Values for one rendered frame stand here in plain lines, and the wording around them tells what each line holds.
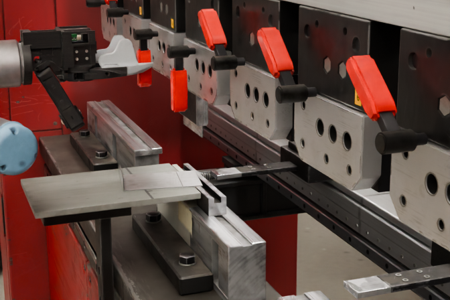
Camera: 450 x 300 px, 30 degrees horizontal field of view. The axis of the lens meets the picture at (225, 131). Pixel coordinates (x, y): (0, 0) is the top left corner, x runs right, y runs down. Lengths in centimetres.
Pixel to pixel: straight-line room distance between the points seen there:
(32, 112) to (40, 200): 90
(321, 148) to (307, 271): 270
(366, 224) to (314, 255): 232
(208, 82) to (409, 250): 39
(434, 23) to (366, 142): 16
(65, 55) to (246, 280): 45
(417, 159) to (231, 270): 58
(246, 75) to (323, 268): 259
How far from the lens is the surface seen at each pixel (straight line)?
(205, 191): 136
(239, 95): 107
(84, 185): 141
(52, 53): 137
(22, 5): 219
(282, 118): 97
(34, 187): 142
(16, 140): 123
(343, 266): 361
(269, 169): 146
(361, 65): 71
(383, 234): 134
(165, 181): 141
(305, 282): 345
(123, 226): 158
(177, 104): 122
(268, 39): 89
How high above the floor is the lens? 143
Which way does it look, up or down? 14 degrees down
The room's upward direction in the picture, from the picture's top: straight up
